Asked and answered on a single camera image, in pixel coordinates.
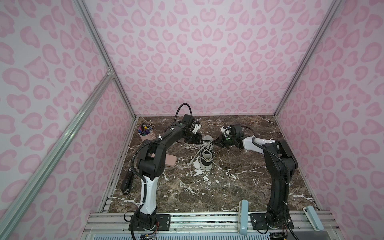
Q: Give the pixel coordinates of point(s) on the light blue clamp centre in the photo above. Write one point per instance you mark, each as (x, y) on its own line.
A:
(242, 227)

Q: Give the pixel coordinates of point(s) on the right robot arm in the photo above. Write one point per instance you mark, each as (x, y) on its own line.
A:
(281, 165)

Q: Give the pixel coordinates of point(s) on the diagonal aluminium frame bar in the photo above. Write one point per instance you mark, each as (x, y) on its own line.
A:
(20, 205)

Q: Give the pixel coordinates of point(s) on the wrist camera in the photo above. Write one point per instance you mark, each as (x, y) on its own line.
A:
(190, 121)
(233, 131)

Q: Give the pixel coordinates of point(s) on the black object by wall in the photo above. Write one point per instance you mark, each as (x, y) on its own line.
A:
(127, 182)

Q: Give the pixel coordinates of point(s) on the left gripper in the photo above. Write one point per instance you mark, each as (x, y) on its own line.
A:
(197, 140)

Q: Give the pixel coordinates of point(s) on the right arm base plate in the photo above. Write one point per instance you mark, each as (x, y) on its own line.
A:
(259, 222)

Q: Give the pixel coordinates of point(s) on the pens in cup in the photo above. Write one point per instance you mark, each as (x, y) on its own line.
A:
(144, 129)

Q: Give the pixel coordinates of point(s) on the light blue clamp right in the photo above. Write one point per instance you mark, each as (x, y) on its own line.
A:
(313, 218)

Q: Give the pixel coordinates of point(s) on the aluminium rail base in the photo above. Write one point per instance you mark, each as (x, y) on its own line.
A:
(207, 226)

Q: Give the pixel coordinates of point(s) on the pink pen cup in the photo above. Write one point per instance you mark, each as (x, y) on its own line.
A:
(150, 137)

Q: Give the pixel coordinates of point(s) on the light blue clamp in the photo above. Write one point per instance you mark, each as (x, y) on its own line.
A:
(242, 227)
(313, 218)

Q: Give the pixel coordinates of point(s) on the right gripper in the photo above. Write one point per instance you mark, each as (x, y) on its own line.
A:
(221, 140)

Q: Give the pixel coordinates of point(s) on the pink rectangular case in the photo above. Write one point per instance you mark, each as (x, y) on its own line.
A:
(170, 160)

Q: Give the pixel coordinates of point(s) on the white shoelace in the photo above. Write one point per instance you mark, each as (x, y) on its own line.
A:
(205, 150)

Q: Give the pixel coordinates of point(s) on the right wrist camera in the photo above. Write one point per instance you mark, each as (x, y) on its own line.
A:
(233, 131)

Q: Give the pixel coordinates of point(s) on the black white sneaker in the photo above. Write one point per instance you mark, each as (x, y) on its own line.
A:
(206, 165)

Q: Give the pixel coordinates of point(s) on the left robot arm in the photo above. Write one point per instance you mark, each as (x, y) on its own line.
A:
(151, 165)

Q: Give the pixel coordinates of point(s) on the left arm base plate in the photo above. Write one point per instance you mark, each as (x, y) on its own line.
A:
(149, 223)

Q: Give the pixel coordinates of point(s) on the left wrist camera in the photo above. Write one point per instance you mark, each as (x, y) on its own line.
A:
(190, 121)

